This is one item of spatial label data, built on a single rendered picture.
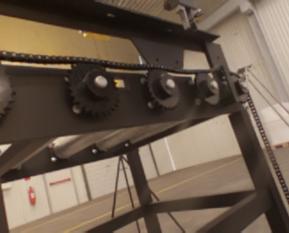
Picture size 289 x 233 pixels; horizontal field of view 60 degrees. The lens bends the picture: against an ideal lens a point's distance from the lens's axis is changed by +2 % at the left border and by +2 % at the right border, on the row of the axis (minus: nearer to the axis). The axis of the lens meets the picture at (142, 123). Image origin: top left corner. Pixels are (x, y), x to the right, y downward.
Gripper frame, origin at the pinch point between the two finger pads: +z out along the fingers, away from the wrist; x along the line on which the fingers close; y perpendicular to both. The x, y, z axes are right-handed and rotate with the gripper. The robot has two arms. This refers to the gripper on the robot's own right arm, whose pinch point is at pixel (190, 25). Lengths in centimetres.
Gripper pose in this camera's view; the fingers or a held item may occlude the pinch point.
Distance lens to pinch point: 123.5
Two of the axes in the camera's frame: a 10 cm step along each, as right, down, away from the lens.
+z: 2.8, 9.4, -1.7
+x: 7.2, -0.9, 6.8
